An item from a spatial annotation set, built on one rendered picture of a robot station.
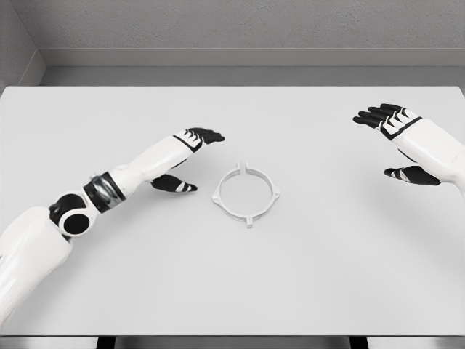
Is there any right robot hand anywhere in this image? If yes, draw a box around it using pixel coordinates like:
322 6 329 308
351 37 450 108
352 103 455 188

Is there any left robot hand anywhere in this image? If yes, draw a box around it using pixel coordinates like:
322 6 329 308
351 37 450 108
149 127 226 195

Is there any white round pipe clamp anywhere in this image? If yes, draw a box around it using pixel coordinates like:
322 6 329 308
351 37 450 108
211 161 281 230

